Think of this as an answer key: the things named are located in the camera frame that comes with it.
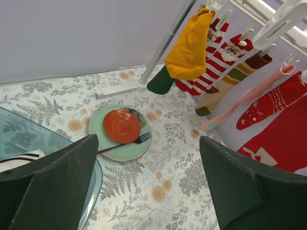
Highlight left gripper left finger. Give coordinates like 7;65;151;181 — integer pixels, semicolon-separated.
0;135;98;230

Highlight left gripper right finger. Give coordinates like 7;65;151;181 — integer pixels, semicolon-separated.
200;136;307;230

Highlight white sock black stripes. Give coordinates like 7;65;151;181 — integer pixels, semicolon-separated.
0;149;45;172

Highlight red sock white pattern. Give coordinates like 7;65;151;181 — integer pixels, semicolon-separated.
237;96;307;173

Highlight white clip hanger rack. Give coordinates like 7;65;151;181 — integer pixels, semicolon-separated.
230;0;307;56

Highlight teal plastic basin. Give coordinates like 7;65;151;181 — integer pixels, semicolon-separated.
0;107;103;230

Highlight floral tablecloth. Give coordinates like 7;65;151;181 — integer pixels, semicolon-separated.
0;67;218;230

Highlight light green plate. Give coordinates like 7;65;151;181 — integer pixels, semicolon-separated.
88;104;152;161

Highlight orange saucer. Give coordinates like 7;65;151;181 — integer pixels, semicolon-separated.
103;109;141;144

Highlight pink sock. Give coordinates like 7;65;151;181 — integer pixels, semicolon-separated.
199;65;295;133

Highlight purple fork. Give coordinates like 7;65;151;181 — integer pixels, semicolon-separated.
97;132;152;155

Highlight beige brown striped sock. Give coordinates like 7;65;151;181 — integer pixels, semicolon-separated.
195;51;272;116

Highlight red snowflake sock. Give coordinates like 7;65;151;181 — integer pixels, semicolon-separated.
236;71;307;130

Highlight dark green sock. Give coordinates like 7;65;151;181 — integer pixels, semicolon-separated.
147;66;175;95

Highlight metal drying stand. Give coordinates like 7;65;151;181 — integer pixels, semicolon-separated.
96;0;196;99

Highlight yellow sock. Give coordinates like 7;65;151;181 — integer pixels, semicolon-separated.
165;7;215;81

